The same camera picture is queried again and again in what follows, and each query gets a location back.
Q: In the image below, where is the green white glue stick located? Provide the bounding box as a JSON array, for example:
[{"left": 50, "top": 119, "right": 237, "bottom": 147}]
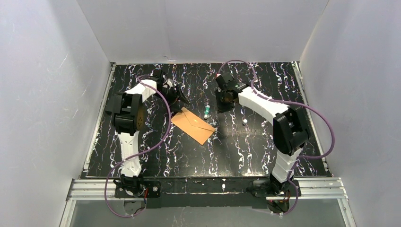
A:
[{"left": 204, "top": 105, "right": 210, "bottom": 120}]

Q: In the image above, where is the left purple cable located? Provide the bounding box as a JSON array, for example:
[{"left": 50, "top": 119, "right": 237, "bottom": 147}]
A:
[{"left": 105, "top": 75, "right": 172, "bottom": 218}]

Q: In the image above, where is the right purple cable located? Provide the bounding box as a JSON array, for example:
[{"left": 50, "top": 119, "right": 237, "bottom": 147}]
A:
[{"left": 217, "top": 60, "right": 336, "bottom": 217}]

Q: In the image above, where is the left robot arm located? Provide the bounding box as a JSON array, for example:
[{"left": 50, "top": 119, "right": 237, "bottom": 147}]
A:
[{"left": 105, "top": 70, "right": 188, "bottom": 195}]

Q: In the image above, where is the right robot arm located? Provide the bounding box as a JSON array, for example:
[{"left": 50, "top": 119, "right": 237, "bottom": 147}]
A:
[{"left": 215, "top": 73, "right": 311, "bottom": 194}]

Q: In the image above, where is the orange brown envelope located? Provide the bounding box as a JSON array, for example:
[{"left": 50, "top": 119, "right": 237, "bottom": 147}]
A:
[{"left": 172, "top": 107, "right": 215, "bottom": 145}]

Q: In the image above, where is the purple cable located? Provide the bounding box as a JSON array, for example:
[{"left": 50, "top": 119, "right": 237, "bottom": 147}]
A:
[
  {"left": 217, "top": 60, "right": 336, "bottom": 217},
  {"left": 105, "top": 75, "right": 172, "bottom": 218}
]

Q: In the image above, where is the aluminium rail frame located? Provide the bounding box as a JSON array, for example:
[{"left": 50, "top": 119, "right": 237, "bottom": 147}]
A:
[{"left": 60, "top": 176, "right": 356, "bottom": 227}]

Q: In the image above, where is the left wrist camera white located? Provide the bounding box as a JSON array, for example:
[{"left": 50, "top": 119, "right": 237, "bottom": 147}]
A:
[{"left": 163, "top": 79, "right": 174, "bottom": 89}]

